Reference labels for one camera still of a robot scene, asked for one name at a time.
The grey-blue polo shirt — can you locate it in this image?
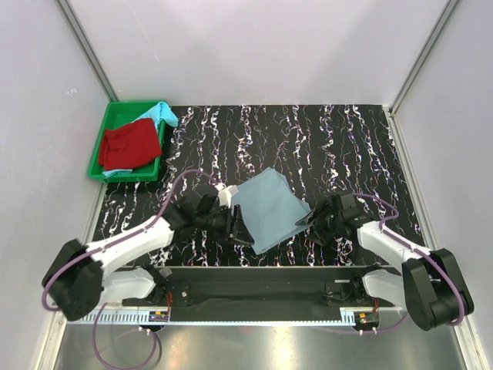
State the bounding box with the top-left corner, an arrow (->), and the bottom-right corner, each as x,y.
232,167 -> 311,255

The right aluminium corner post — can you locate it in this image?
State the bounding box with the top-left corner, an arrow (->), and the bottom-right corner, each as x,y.
388,0 -> 462,116

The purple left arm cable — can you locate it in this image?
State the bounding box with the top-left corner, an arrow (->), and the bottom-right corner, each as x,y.
41,168 -> 224,367

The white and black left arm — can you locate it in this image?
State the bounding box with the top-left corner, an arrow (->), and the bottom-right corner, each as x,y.
42,184 -> 254,321

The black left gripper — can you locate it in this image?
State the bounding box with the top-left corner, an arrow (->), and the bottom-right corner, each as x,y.
196,205 -> 254,246

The green plastic tray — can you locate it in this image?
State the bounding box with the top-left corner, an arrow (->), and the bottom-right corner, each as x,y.
88,100 -> 169,183

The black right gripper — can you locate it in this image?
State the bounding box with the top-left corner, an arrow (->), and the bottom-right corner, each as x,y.
296,200 -> 343,247

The connector box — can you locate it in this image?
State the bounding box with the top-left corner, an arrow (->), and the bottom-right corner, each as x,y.
356,311 -> 380,326
148,310 -> 169,323

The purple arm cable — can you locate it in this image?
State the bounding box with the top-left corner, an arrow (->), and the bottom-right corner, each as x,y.
327,192 -> 467,335
41,168 -> 224,367

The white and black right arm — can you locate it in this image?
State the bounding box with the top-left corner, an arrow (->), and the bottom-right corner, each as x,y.
297,191 -> 475,331

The white slotted cable duct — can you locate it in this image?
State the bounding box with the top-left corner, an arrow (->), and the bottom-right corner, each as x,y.
73,308 -> 356,328

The left aluminium corner post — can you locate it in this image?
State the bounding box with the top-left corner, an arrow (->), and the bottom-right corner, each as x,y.
55,0 -> 119,102

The light blue t shirt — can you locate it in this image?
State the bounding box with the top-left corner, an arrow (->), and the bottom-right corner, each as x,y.
100,101 -> 179,179

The aluminium corner post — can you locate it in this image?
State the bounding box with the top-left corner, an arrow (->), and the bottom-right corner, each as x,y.
388,0 -> 462,116
55,0 -> 119,102

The right connector box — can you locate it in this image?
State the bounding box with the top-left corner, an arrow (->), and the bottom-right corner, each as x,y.
356,311 -> 380,326

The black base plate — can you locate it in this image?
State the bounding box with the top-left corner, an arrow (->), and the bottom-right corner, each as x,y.
123,267 -> 376,319

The aluminium front rail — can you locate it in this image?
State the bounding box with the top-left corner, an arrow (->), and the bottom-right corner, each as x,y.
40,303 -> 491,369

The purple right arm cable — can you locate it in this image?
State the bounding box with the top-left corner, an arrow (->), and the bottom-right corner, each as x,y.
327,192 -> 467,335

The red t shirt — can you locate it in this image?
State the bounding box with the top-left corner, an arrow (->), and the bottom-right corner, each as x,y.
98,118 -> 162,171

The left connector box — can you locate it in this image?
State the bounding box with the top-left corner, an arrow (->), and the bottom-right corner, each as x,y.
148,310 -> 169,323

